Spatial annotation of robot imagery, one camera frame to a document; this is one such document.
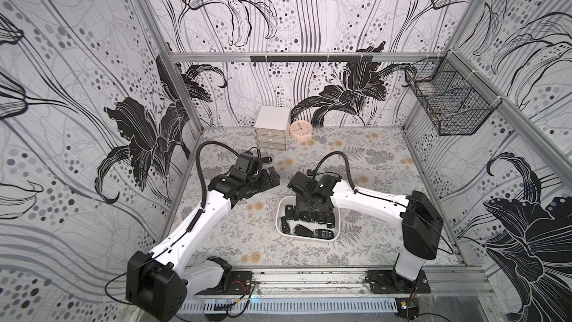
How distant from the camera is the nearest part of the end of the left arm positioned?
21.1 inches

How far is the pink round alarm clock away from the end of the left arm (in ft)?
1.47

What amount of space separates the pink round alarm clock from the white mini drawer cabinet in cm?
8

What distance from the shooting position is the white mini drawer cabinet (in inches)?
40.7

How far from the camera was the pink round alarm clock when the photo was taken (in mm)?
1143
